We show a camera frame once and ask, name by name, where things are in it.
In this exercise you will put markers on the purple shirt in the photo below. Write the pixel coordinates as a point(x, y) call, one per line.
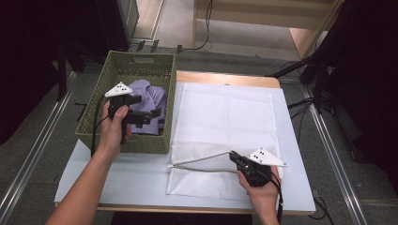
point(150, 93)

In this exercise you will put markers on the white board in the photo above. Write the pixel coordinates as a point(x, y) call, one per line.
point(137, 181)

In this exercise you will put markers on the green woven basket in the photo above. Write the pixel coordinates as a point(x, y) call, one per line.
point(150, 145)

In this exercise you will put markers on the black metal stand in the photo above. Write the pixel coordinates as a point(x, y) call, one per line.
point(319, 78)
point(61, 75)

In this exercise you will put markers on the light wooden shelf unit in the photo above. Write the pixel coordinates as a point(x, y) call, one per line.
point(250, 15)

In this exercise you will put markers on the metal floor rail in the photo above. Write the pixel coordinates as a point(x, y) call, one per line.
point(37, 146)
point(331, 156)

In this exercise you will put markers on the white mesh laundry bag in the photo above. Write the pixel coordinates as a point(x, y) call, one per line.
point(225, 122)

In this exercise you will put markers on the person's left hand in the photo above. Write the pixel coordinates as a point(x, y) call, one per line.
point(111, 137)

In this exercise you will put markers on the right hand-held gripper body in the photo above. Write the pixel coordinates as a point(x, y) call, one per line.
point(256, 175)

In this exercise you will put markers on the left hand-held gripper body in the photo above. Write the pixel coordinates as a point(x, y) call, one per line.
point(120, 89)

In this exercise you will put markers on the person's right hand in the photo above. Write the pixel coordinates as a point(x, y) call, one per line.
point(263, 195)

